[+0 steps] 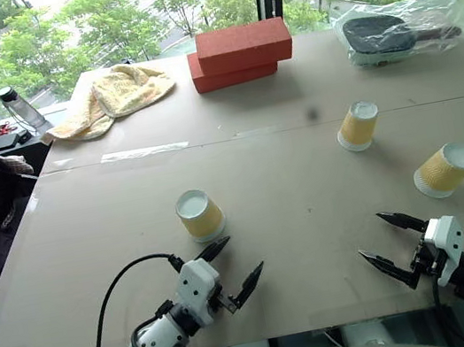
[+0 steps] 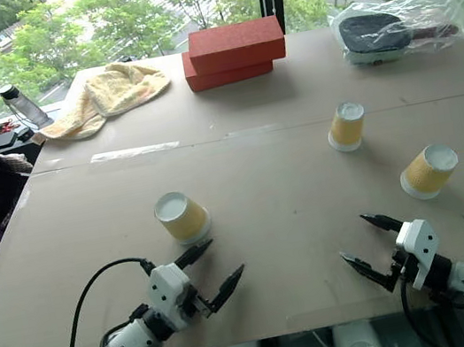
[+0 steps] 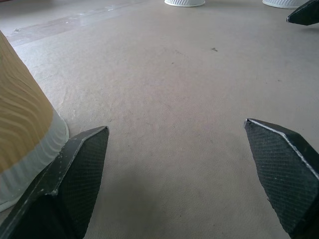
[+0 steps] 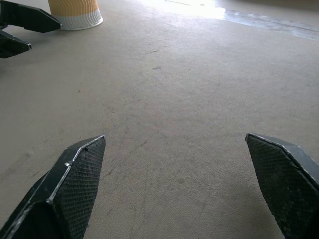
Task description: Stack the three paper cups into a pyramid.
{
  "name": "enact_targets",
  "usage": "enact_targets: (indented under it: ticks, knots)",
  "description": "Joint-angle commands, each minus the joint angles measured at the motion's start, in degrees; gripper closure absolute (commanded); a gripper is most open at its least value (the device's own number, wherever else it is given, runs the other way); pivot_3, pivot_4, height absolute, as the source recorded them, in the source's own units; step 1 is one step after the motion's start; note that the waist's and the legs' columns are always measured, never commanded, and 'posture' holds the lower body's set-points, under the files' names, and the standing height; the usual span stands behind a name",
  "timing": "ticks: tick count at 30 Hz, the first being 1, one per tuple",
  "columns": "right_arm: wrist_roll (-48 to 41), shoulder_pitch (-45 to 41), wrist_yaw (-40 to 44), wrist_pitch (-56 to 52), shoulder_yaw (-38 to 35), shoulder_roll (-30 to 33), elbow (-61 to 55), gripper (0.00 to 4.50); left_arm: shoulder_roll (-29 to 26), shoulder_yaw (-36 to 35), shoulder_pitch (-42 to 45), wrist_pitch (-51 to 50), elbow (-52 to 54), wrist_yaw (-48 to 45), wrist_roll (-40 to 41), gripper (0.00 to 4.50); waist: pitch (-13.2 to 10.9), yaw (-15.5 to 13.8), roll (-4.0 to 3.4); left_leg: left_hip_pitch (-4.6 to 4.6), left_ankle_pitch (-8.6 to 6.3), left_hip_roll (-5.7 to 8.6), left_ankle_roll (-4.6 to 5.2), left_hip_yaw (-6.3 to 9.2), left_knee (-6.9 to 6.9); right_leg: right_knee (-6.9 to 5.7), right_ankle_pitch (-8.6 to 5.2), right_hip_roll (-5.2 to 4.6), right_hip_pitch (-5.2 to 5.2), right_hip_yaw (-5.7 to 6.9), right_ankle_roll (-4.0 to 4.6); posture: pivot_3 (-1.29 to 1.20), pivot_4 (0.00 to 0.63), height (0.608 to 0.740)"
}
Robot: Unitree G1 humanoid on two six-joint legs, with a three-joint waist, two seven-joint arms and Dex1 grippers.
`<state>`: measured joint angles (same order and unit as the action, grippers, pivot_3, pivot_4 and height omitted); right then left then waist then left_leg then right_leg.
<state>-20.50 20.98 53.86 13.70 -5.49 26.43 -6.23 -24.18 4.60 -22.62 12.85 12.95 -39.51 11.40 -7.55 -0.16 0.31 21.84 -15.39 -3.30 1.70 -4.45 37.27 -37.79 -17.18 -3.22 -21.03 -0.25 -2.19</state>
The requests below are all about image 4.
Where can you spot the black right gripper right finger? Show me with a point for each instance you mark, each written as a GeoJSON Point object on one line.
{"type": "Point", "coordinates": [286, 184]}

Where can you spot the yellow ribbed paper cup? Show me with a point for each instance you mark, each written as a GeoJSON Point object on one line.
{"type": "Point", "coordinates": [74, 12]}

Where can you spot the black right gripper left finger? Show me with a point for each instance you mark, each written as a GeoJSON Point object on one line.
{"type": "Point", "coordinates": [62, 194]}

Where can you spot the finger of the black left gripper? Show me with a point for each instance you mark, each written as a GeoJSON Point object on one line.
{"type": "Point", "coordinates": [11, 47]}
{"type": "Point", "coordinates": [27, 18]}

